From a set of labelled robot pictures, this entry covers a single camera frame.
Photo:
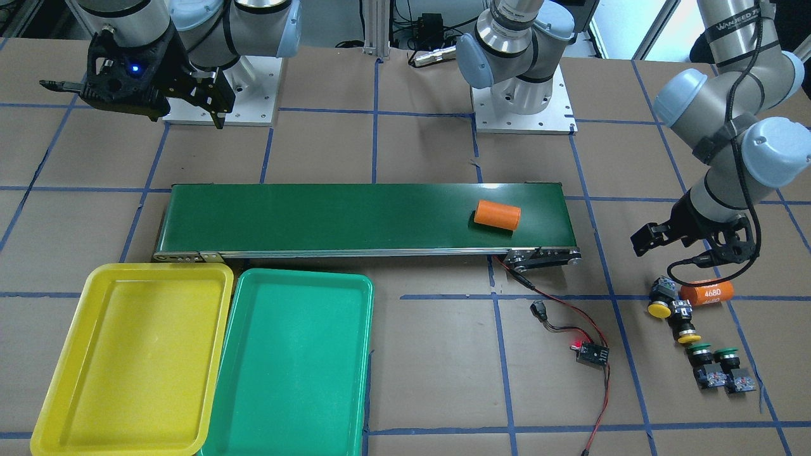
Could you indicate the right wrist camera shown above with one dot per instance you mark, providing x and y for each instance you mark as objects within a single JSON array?
[{"x": 121, "y": 79}]

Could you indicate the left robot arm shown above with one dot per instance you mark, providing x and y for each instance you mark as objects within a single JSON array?
[{"x": 518, "y": 45}]

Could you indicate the yellow push button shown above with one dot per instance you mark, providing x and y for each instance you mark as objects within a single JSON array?
[
  {"x": 680, "y": 322},
  {"x": 663, "y": 293}
]

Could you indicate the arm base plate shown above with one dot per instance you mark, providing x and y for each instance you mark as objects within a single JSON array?
[
  {"x": 256, "y": 82},
  {"x": 520, "y": 107}
]

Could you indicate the orange cylinder labelled 4680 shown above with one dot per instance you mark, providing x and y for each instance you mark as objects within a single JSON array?
[{"x": 704, "y": 293}]

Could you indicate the yellow tray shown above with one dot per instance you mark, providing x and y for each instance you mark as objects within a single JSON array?
[{"x": 137, "y": 372}]

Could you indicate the green push button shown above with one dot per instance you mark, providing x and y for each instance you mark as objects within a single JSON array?
[
  {"x": 707, "y": 374},
  {"x": 738, "y": 379}
]

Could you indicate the green conveyor belt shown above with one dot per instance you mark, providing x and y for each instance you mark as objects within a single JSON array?
[{"x": 212, "y": 222}]

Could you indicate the green tray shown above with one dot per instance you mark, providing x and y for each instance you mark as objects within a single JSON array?
[{"x": 293, "y": 375}]

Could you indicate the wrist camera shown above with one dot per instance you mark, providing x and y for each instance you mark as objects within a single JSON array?
[
  {"x": 121, "y": 79},
  {"x": 729, "y": 242}
]

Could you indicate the plain orange cylinder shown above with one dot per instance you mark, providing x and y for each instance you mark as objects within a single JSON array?
[{"x": 497, "y": 215}]

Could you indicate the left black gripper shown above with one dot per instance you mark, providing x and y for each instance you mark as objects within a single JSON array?
[{"x": 685, "y": 223}]

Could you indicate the aluminium frame post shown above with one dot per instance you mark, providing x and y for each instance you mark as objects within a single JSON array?
[{"x": 376, "y": 28}]

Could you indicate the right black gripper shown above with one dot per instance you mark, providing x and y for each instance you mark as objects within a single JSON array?
[{"x": 172, "y": 68}]

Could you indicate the small controller circuit board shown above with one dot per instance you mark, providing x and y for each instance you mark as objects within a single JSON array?
[{"x": 590, "y": 353}]

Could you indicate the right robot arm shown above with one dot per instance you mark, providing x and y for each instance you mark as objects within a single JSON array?
[{"x": 215, "y": 63}]

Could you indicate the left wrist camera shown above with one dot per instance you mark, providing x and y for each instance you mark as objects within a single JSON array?
[{"x": 729, "y": 242}]

